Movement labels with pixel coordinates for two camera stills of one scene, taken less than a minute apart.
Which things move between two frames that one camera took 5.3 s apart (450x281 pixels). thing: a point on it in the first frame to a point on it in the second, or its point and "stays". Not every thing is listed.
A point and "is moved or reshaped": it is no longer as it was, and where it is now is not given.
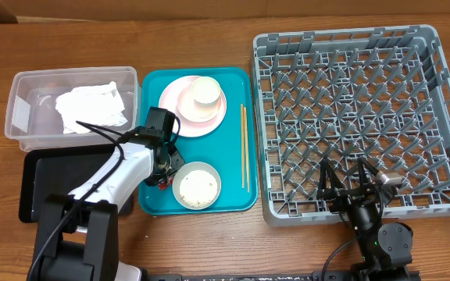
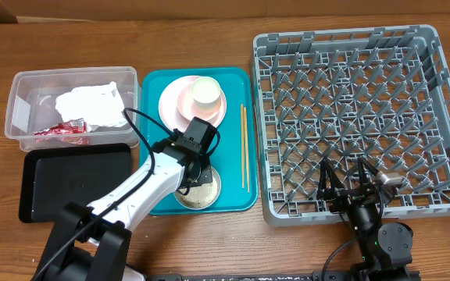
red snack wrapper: (162, 186) is moved or reshaped
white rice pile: (198, 188) stays
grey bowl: (196, 186) stays
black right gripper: (346, 196) stays
